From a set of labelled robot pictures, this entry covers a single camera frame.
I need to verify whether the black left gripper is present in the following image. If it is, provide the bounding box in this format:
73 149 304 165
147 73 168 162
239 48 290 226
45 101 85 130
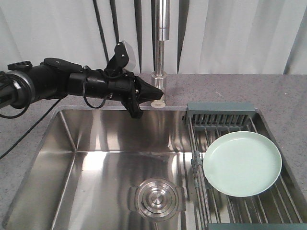
68 70 164 118

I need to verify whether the light green round plate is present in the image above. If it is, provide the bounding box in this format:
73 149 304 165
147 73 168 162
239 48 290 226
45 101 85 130
203 131 283 197

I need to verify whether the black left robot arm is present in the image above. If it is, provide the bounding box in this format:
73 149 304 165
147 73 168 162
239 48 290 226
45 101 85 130
0 57 164 119

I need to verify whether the stainless steel sink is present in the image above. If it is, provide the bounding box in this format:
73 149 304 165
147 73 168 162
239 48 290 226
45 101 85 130
2 105 307 230

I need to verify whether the white pleated curtain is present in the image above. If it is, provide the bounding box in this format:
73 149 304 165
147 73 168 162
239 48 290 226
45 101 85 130
0 0 307 74

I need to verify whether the stainless steel faucet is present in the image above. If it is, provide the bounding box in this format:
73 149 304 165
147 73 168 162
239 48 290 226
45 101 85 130
151 0 170 109

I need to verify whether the round steel sink drain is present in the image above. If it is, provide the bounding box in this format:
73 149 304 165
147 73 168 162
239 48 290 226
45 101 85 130
127 177 186 222

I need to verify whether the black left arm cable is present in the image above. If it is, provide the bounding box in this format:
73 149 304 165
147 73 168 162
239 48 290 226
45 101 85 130
0 71 108 160

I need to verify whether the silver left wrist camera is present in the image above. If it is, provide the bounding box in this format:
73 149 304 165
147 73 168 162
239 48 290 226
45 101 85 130
121 41 136 72

